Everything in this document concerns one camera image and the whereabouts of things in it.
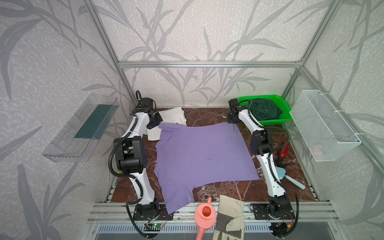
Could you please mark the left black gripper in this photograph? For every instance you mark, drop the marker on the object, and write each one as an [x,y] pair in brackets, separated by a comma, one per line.
[154,120]

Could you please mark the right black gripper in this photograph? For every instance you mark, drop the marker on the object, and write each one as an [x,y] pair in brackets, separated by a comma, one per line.
[232,117]

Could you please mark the purple t shirt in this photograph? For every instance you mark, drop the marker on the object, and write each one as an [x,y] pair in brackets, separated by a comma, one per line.
[192,157]

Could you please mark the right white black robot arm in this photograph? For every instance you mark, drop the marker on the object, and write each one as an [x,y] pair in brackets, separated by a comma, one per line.
[262,147]

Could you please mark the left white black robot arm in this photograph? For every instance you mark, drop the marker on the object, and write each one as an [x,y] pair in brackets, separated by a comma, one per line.
[129,158]

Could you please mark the dark green t shirt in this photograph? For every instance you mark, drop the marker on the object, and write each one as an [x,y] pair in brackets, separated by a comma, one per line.
[265,110]

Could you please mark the folded white t shirt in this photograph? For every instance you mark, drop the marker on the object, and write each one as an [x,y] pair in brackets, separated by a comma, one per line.
[172,116]

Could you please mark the green plastic basket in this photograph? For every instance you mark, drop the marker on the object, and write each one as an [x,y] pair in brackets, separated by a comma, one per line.
[279,101]

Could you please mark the pink watering can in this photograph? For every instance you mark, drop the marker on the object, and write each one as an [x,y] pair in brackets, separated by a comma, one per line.
[205,217]

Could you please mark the beige gardening glove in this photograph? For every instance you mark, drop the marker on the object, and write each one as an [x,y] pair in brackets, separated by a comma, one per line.
[230,223]

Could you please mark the green circuit board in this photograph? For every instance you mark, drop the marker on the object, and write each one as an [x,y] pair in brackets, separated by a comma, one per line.
[154,227]

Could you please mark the right wiring bundle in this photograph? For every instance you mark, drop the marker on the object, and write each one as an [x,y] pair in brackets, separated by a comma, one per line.
[280,229]

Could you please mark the red handled tool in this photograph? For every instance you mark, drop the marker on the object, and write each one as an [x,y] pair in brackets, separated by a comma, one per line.
[284,151]

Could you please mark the clear plastic wall shelf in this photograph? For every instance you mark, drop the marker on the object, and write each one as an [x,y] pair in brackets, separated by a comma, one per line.
[77,140]

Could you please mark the white wire mesh basket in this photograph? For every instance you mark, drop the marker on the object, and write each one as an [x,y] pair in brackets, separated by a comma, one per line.
[326,133]

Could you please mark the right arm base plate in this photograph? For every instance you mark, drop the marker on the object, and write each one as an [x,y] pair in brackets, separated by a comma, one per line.
[261,212]

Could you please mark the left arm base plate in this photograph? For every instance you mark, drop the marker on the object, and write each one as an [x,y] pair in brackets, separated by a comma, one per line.
[159,213]

